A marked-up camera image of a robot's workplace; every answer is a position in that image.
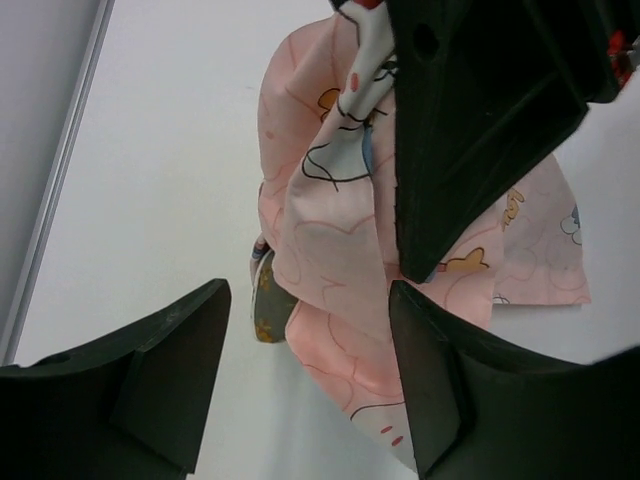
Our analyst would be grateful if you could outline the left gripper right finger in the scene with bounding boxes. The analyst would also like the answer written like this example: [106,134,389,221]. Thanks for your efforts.
[389,281,639,479]

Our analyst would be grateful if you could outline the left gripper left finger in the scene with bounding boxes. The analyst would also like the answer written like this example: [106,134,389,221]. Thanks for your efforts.
[1,279,231,479]

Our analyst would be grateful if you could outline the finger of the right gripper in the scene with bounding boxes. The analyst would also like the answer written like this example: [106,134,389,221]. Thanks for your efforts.
[389,1,622,283]

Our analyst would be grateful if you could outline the grey pillow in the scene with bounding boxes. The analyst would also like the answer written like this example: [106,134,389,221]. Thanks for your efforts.
[251,247,298,344]

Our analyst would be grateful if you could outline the pink cartoon pillowcase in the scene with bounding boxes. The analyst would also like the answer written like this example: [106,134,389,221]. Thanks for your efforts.
[252,1,590,467]

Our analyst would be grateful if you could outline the rear aluminium frame rail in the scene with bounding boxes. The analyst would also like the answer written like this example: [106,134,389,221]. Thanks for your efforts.
[1,1,114,365]

